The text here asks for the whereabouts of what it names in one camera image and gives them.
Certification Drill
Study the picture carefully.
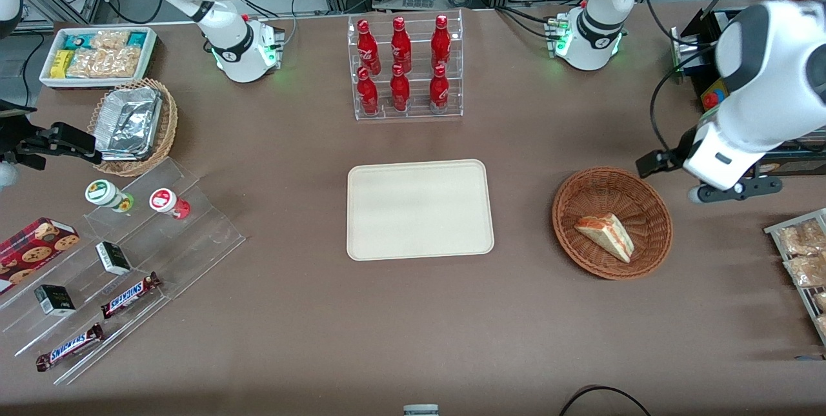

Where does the clear acrylic bottle rack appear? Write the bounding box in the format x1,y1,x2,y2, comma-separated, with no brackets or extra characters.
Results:
347,9,465,122

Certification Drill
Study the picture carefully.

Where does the green lid cup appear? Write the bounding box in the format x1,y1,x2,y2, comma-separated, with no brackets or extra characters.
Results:
85,179,136,213

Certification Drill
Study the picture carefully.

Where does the light wicker basket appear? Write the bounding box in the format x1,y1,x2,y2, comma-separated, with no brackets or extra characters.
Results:
86,77,179,178

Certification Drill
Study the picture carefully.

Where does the black food warmer cabinet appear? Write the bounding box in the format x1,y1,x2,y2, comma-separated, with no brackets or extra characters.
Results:
670,0,826,177

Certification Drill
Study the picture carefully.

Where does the triangular sandwich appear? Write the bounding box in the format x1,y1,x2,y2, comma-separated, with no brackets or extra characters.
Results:
574,213,636,264

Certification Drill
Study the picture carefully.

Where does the beige plastic tray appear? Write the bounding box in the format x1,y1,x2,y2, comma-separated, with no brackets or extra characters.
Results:
347,159,496,262

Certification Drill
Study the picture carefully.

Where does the red cola bottle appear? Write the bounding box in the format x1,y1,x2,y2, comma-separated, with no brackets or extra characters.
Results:
356,19,382,77
430,14,452,71
428,64,451,113
356,66,380,116
390,16,413,74
389,64,412,113

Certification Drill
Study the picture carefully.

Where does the white plastic snack bin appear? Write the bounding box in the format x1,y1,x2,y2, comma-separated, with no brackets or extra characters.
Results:
39,26,158,90

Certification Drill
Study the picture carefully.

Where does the aluminium foil container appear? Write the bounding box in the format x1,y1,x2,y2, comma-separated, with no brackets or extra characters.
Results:
94,85,164,162

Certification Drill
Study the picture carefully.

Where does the black looped table cable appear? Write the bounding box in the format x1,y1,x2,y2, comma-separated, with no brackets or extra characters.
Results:
558,384,653,416

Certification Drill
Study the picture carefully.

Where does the clear acrylic tiered stand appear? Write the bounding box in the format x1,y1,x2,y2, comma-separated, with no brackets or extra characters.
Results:
0,156,247,386

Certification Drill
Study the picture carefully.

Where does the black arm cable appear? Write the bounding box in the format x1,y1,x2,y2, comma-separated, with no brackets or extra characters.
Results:
649,42,721,154

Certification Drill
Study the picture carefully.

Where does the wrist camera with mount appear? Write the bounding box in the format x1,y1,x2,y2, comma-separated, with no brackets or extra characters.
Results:
18,121,103,170
636,147,687,179

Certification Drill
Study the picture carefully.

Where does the clear cracker bag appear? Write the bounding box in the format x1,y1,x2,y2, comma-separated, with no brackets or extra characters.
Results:
66,48,104,79
90,30,132,52
97,46,142,79

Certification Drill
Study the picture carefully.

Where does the red cookie box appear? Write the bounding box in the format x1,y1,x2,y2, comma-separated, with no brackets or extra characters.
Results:
0,217,81,295

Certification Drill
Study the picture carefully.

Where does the Snickers chocolate bar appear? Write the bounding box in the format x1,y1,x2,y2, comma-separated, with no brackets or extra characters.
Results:
35,322,106,373
100,272,163,321

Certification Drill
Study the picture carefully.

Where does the yellow snack pack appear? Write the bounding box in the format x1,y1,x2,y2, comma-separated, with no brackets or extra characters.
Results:
50,49,76,79

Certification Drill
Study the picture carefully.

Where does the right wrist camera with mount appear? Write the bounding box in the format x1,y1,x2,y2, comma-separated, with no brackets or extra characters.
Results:
18,121,103,170

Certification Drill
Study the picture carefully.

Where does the small black box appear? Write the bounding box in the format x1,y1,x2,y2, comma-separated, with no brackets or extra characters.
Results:
95,241,133,277
33,284,77,317

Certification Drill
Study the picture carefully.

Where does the brown wicker basket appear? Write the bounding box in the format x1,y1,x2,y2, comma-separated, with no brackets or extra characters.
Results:
552,166,674,281

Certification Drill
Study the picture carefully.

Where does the red lid cup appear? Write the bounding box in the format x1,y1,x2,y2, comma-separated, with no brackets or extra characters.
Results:
148,188,192,221

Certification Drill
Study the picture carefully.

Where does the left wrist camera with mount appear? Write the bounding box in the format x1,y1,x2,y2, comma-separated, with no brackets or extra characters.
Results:
636,147,687,179

